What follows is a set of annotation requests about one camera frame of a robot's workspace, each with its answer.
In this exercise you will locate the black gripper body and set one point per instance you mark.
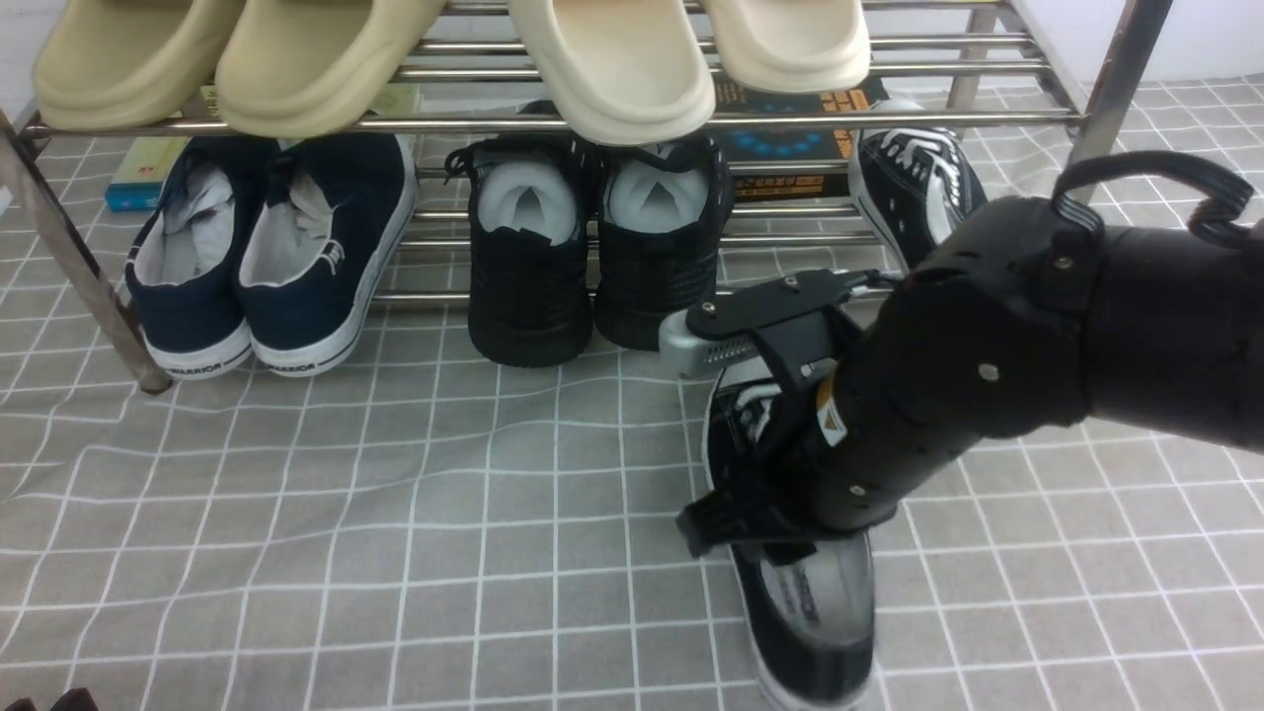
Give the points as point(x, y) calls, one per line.
point(758, 444)

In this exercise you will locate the black canvas sneaker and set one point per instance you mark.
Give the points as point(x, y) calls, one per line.
point(812, 623)
point(913, 185)

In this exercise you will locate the stainless steel shoe rack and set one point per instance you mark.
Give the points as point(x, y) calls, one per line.
point(1093, 123)

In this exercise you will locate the navy canvas shoe right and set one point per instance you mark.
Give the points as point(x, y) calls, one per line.
point(336, 208)

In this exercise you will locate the navy canvas shoe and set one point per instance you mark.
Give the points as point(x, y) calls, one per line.
point(336, 208)
point(182, 267)

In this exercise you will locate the navy canvas shoe left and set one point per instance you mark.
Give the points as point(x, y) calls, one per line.
point(182, 267)

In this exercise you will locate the black knit sneaker right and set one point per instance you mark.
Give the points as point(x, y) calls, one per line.
point(660, 217)

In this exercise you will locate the black knit sneaker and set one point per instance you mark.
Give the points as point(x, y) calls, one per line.
point(660, 217)
point(528, 211)

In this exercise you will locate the black orange book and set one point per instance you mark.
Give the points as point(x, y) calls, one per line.
point(790, 148)

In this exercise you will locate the grey checked floor cloth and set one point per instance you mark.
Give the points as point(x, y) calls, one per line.
point(420, 528)

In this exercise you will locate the black knit sneaker left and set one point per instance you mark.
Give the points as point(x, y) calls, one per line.
point(528, 211)

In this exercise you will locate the cream slipper centre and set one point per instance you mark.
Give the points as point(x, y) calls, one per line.
point(621, 73)

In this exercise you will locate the cream slipper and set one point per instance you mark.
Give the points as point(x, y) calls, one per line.
point(621, 73)
point(792, 47)

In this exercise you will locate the cream slipper right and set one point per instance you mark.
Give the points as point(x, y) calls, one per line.
point(792, 47)

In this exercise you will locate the tan slipper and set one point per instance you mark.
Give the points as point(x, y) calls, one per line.
point(110, 64)
point(296, 69)

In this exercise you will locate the green blue book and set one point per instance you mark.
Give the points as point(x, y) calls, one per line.
point(138, 182)

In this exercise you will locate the dark object bottom left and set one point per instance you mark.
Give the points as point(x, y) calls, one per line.
point(75, 699)

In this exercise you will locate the tan slipper far left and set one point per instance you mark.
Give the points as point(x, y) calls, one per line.
point(110, 64)

